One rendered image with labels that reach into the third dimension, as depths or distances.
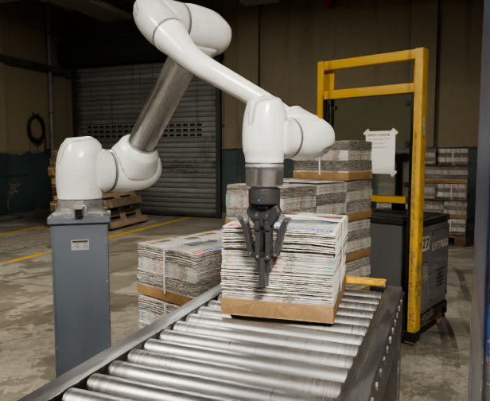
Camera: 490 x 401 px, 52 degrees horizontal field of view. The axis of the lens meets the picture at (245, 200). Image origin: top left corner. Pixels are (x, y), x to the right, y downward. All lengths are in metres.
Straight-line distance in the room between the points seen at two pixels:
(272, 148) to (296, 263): 0.29
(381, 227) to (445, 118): 5.42
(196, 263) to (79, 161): 0.59
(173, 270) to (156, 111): 0.68
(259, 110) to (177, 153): 8.88
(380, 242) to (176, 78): 2.26
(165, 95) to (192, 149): 8.13
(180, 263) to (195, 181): 7.81
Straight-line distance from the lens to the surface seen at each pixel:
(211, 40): 1.62
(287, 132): 1.17
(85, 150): 1.82
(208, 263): 2.04
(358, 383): 0.99
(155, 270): 2.20
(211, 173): 9.69
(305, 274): 1.25
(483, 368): 0.21
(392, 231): 3.53
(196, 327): 1.26
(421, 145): 3.29
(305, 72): 9.22
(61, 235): 1.82
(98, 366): 1.08
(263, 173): 1.15
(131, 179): 1.90
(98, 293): 1.86
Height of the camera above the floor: 1.21
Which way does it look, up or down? 5 degrees down
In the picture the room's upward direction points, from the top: straight up
